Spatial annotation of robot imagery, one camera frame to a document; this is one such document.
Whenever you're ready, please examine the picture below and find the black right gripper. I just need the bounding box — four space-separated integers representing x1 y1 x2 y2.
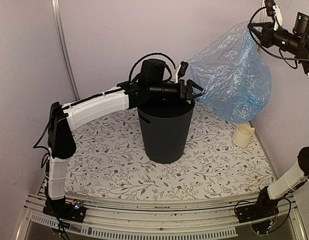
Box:
249 21 305 55

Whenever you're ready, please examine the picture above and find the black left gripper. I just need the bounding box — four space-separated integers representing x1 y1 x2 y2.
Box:
150 79 207 104

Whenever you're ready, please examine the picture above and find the blue plastic trash bag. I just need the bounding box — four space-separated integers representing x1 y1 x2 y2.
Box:
186 22 272 124

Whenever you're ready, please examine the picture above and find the dark grey trash bin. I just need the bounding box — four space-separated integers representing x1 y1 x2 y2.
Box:
137 100 195 164

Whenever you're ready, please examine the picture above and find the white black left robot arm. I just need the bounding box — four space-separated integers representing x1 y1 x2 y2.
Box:
42 53 204 217

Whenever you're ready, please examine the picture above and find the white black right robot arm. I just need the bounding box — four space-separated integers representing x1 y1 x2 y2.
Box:
247 6 309 218

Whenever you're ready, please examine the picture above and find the cream ceramic mug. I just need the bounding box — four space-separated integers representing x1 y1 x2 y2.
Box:
231 124 255 148

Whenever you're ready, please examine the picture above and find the floral patterned table mat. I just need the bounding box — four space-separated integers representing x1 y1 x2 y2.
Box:
44 98 275 201

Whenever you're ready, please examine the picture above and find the right aluminium corner post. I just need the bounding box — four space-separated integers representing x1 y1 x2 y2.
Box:
259 0 269 23

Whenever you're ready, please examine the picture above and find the aluminium corner post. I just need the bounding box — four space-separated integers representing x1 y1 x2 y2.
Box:
51 0 80 101
259 0 269 23

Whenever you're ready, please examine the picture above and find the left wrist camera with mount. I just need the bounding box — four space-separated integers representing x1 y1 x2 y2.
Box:
171 61 189 84

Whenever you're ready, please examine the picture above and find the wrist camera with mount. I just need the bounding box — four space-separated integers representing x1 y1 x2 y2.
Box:
171 61 189 84
264 0 283 31

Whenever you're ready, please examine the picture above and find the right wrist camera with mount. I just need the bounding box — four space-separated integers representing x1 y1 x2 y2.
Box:
264 0 283 31

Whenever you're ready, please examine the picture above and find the right camera black cable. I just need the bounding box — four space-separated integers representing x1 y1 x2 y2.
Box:
248 6 299 70

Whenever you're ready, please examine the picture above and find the camera black cable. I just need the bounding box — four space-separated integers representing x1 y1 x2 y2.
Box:
128 52 177 83
248 6 299 70

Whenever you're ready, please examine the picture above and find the left camera black cable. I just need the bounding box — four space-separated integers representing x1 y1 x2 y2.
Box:
128 52 177 83

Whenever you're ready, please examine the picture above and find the aluminium front rail frame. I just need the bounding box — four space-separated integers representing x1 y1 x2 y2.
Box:
16 192 308 240

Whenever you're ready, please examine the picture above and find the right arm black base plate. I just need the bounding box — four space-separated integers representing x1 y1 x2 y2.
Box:
234 201 279 223

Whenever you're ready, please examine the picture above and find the left aluminium corner post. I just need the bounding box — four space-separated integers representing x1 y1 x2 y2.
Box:
51 0 80 101

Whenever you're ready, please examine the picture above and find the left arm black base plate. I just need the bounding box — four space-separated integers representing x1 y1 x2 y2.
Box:
42 199 87 223

